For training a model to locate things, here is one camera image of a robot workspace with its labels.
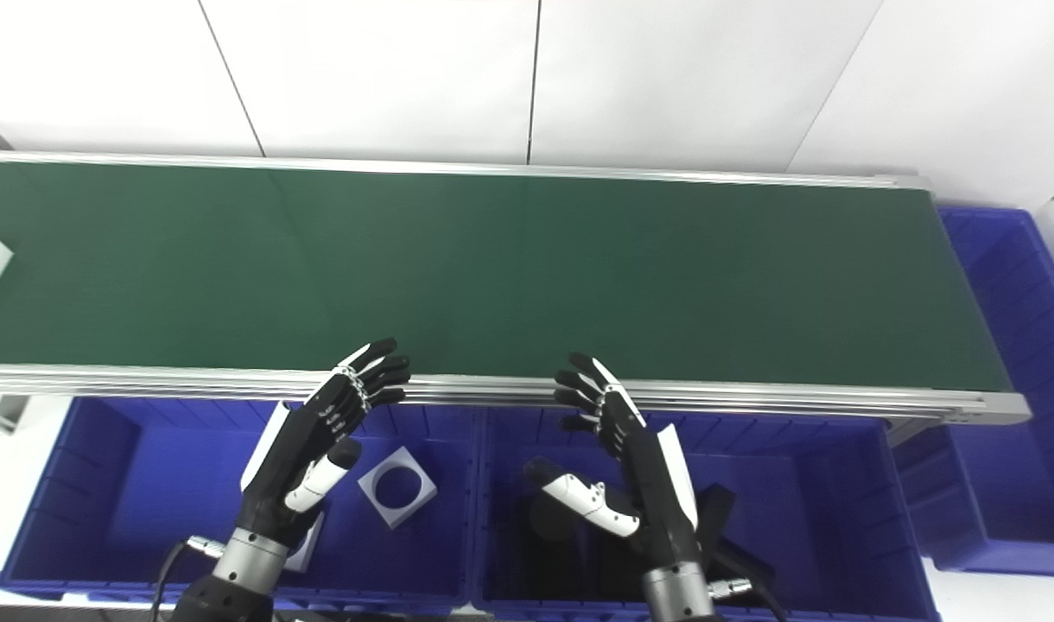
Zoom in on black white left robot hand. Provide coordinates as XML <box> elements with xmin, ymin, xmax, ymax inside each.
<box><xmin>236</xmin><ymin>338</ymin><xmax>412</xmax><ymax>549</ymax></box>

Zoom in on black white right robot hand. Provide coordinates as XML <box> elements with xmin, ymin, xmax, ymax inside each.
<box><xmin>524</xmin><ymin>352</ymin><xmax>706</xmax><ymax>573</ymax></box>

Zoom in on large blue plastic bin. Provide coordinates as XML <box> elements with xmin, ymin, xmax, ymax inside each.
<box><xmin>890</xmin><ymin>206</ymin><xmax>1054</xmax><ymax>578</ymax></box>
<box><xmin>471</xmin><ymin>406</ymin><xmax>943</xmax><ymax>622</ymax></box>
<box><xmin>0</xmin><ymin>396</ymin><xmax>485</xmax><ymax>616</ymax></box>

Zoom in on green conveyor belt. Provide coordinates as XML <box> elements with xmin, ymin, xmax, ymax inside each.
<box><xmin>0</xmin><ymin>151</ymin><xmax>1033</xmax><ymax>428</ymax></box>

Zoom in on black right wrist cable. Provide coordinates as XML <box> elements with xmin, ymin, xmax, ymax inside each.
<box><xmin>708</xmin><ymin>577</ymin><xmax>787</xmax><ymax>622</ymax></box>

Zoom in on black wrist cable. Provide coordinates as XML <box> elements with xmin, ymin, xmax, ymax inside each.
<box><xmin>151</xmin><ymin>536</ymin><xmax>225</xmax><ymax>622</ymax></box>
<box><xmin>708</xmin><ymin>577</ymin><xmax>787</xmax><ymax>622</ymax></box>

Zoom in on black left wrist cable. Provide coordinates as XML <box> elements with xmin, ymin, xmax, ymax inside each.
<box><xmin>151</xmin><ymin>536</ymin><xmax>225</xmax><ymax>622</ymax></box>

